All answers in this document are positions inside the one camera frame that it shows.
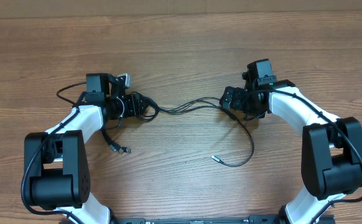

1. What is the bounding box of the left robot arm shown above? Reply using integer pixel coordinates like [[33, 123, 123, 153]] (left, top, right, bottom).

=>
[[21, 73, 145, 223]]

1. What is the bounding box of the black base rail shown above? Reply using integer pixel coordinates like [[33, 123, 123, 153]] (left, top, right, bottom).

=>
[[106, 213, 336, 224]]

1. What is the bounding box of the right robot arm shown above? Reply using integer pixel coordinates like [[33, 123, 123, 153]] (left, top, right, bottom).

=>
[[220, 59, 362, 223]]

